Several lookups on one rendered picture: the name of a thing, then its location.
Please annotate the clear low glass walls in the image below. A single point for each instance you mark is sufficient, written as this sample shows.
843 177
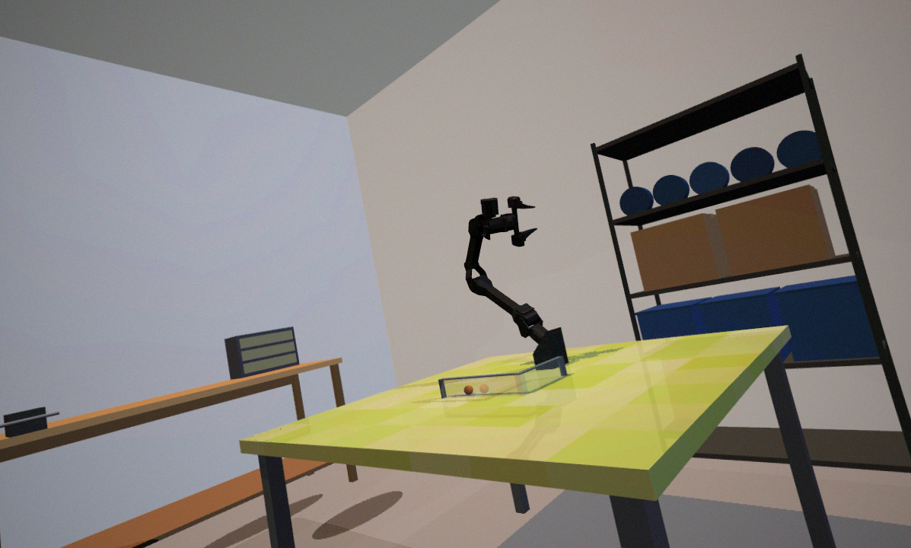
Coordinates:
508 385

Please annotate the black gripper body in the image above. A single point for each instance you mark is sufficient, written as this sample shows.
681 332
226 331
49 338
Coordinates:
510 222

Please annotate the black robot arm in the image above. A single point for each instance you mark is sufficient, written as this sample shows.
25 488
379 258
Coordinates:
481 227

